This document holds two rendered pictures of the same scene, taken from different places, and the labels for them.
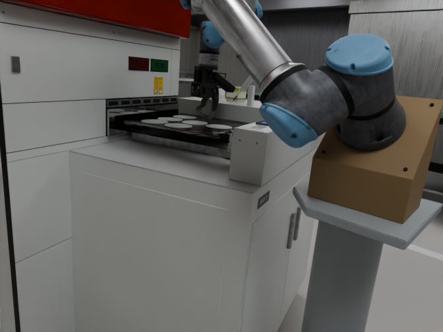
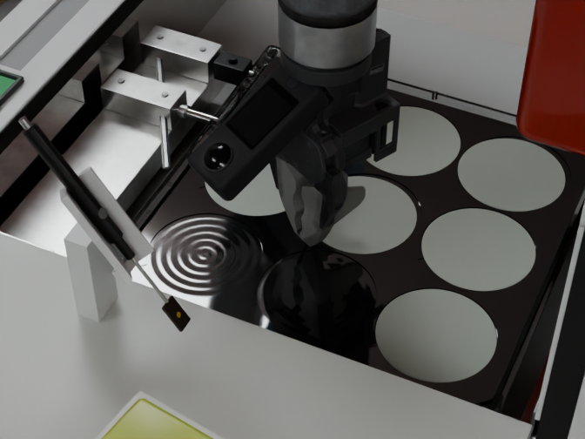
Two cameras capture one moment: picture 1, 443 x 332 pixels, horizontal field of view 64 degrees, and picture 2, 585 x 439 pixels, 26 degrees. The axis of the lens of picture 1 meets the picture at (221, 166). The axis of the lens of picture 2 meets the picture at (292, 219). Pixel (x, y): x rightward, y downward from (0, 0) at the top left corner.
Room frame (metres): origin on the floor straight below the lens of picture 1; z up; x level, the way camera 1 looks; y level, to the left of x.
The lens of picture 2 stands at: (2.17, 0.05, 1.71)
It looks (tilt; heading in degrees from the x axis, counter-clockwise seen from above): 45 degrees down; 180
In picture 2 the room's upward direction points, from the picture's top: straight up
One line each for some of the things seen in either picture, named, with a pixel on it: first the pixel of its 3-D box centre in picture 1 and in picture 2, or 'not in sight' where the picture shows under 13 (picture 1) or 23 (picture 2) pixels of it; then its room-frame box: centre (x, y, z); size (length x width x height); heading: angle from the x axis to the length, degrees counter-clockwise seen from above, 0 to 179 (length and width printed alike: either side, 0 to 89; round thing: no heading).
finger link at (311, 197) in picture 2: (202, 110); (336, 206); (1.40, 0.09, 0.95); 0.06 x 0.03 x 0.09; 127
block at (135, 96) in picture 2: not in sight; (144, 97); (1.19, -0.10, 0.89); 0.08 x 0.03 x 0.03; 65
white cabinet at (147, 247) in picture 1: (217, 239); not in sight; (1.38, -0.01, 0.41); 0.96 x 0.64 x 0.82; 155
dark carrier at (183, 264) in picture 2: (193, 123); (365, 213); (1.36, 0.12, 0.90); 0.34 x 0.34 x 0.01; 65
